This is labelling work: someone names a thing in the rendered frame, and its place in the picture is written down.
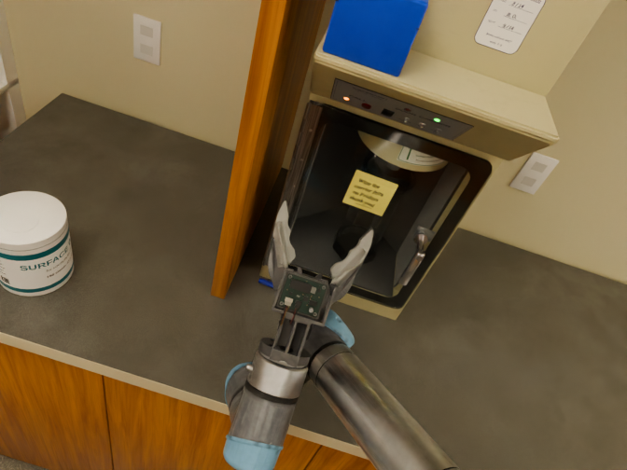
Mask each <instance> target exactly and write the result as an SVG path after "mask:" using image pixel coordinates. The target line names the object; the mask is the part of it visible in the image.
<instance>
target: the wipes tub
mask: <svg viewBox="0 0 627 470"><path fill-rule="evenodd" d="M73 270H74V259H73V253H72V246H71V240H70V233H69V227H68V221H67V214H66V210H65V208H64V206H63V204H62V203H61V202H60V201H59V200H57V199H56V198H54V197H52V196H50V195H49V194H45V193H42V192H36V191H20V192H14V193H9V194H6V195H4V196H1V197H0V284H1V285H2V286H3V287H4V288H5V289H6V290H7V291H9V292H11V293H13V294H16V295H19V296H27V297H33V296H41V295H45V294H47V293H50V292H53V291H55V290H57V289H58V288H60V287H61V286H63V285H64V284H65V283H66V282H67V281H68V280H69V279H70V277H71V275H72V273H73Z"/></svg>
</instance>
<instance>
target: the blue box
mask: <svg viewBox="0 0 627 470"><path fill-rule="evenodd" d="M427 8H428V0H336V2H335V5H334V8H333V11H332V15H331V18H330V22H329V26H328V28H327V34H326V38H325V42H324V45H323V51H324V52H326V53H329V54H332V55H335V56H338V57H340V58H343V59H345V60H348V61H351V62H356V63H359V64H361V65H364V66H367V67H369V68H372V69H375V70H378V71H380V72H383V73H386V74H388V75H391V76H399V75H400V73H401V70H402V68H403V66H404V63H405V61H406V59H407V57H408V55H409V52H410V50H411V46H412V43H413V41H414V39H415V36H416V35H417V32H418V30H419V28H420V25H421V23H422V20H423V18H424V16H425V13H426V10H427Z"/></svg>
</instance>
